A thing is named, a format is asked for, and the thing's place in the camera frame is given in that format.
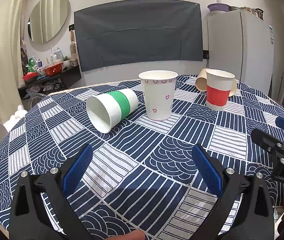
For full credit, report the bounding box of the cream curtain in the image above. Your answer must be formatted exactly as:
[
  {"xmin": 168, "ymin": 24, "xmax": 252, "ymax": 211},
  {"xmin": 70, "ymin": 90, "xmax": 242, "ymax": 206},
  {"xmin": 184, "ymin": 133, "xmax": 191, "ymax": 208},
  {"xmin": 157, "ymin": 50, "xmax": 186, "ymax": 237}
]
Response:
[{"xmin": 0, "ymin": 0, "xmax": 25, "ymax": 122}]

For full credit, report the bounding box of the green band paper cup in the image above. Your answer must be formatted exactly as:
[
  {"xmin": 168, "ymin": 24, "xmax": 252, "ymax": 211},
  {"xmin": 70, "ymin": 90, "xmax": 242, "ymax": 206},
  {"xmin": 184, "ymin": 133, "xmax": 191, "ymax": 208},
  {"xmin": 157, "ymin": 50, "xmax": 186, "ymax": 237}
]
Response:
[{"xmin": 86, "ymin": 88, "xmax": 138, "ymax": 134}]

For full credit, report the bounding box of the brown kraft paper cup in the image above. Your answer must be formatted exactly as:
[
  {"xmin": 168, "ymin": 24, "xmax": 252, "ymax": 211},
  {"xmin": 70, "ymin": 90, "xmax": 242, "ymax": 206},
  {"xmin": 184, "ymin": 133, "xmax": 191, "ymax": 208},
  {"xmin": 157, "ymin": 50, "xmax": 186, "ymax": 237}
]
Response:
[{"xmin": 195, "ymin": 68, "xmax": 208, "ymax": 92}]

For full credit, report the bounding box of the operator hand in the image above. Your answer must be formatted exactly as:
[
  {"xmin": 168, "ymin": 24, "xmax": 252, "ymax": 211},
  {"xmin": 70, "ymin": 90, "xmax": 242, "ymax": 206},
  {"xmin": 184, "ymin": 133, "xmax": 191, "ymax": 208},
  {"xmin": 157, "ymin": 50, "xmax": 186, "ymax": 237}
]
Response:
[{"xmin": 105, "ymin": 229, "xmax": 146, "ymax": 240}]

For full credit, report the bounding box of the purple basin on fridge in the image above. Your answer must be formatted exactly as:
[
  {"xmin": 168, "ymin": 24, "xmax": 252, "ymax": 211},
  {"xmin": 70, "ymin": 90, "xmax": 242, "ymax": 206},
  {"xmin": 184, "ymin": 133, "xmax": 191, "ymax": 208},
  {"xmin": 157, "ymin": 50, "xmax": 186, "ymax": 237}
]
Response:
[{"xmin": 208, "ymin": 3, "xmax": 230, "ymax": 12}]

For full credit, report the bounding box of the blue white patterned tablecloth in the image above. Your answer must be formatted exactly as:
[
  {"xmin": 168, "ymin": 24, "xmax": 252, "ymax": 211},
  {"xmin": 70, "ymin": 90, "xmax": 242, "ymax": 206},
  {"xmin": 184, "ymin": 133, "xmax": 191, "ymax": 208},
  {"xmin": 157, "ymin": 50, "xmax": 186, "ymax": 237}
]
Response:
[{"xmin": 0, "ymin": 75, "xmax": 284, "ymax": 239}]

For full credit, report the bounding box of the red band paper cup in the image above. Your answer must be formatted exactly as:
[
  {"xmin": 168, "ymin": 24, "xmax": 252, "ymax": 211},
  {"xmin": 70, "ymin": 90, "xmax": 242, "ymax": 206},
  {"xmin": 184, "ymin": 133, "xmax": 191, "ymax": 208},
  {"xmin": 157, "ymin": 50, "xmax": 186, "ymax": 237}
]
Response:
[{"xmin": 206, "ymin": 69, "xmax": 235, "ymax": 111}]

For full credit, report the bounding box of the oval wall mirror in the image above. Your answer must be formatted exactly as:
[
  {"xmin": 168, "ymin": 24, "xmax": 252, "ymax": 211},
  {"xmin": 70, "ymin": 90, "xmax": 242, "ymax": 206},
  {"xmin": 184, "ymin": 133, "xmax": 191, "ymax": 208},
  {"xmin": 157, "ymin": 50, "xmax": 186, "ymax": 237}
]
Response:
[{"xmin": 28, "ymin": 0, "xmax": 70, "ymax": 44}]

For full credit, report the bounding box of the pink hearts paper cup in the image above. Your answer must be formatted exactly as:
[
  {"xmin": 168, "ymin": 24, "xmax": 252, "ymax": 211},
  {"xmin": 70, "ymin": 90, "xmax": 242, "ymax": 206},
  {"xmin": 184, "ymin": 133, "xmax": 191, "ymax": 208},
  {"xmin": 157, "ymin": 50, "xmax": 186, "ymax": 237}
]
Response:
[{"xmin": 139, "ymin": 70, "xmax": 178, "ymax": 121}]

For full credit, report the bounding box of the white refrigerator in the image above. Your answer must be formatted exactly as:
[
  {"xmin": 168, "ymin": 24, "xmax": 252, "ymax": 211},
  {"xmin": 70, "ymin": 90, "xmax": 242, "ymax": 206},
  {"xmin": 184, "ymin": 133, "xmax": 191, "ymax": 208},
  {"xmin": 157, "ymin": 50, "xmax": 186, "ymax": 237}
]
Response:
[{"xmin": 207, "ymin": 10, "xmax": 274, "ymax": 94}]

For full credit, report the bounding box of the red colander bowl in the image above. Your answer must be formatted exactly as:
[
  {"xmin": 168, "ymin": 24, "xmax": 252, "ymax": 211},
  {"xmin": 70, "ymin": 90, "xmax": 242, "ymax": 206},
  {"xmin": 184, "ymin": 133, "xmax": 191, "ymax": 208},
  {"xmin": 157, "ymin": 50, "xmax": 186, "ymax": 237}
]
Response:
[{"xmin": 43, "ymin": 62, "xmax": 63, "ymax": 76}]

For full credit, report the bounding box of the yellow rim paper cup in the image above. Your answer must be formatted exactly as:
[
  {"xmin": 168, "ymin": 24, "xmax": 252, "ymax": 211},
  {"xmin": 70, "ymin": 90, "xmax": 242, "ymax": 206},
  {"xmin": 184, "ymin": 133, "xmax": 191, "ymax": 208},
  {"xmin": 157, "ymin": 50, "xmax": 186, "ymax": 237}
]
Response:
[{"xmin": 229, "ymin": 79, "xmax": 237, "ymax": 97}]

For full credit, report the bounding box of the black side shelf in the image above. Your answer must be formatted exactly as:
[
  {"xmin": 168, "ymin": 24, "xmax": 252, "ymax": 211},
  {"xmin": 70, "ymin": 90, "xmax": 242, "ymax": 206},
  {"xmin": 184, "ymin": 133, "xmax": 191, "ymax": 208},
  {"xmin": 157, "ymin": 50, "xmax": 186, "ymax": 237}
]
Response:
[{"xmin": 18, "ymin": 65, "xmax": 81, "ymax": 100}]

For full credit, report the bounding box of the dark grey covered television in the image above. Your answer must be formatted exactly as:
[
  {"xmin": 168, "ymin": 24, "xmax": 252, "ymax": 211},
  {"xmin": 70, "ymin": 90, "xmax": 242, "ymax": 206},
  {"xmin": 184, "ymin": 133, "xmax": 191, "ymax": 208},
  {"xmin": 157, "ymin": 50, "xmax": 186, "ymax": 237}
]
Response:
[{"xmin": 74, "ymin": 0, "xmax": 203, "ymax": 72}]

